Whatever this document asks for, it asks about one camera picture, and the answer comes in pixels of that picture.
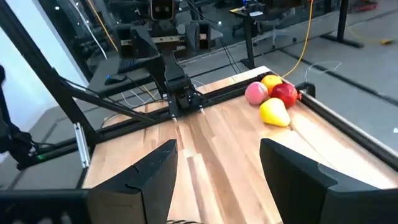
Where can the black standing desk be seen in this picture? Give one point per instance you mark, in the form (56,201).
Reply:
(248,40)

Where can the dark grey desk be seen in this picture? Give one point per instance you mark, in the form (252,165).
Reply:
(133,81)

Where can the black device with two lenses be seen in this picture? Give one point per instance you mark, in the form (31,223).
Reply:
(161,9)

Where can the black aluminium table frame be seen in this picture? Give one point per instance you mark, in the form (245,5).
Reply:
(342,126)

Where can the silver metal bracket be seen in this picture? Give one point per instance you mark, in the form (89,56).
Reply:
(81,146)

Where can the large orange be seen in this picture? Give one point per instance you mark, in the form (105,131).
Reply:
(271,81)

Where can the black keyboard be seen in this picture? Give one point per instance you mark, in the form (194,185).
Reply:
(130,64)

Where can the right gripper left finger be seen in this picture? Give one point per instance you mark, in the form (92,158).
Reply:
(143,186)

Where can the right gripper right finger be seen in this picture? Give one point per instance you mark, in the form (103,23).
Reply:
(304,189)

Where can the black computer mouse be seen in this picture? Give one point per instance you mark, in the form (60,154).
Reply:
(115,78)

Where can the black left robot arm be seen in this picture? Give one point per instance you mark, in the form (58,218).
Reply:
(178,84)

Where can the grey office chair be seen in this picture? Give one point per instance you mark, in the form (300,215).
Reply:
(275,31)

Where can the black desk leg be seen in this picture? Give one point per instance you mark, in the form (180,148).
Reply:
(342,21)

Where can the pink peach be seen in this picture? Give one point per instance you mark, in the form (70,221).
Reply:
(256,93)

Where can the black camera on bracket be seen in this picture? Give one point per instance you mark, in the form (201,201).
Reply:
(14,140)

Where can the yellow pear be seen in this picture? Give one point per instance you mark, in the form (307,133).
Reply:
(273,112)

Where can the red pomegranate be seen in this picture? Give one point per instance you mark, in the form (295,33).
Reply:
(285,94)

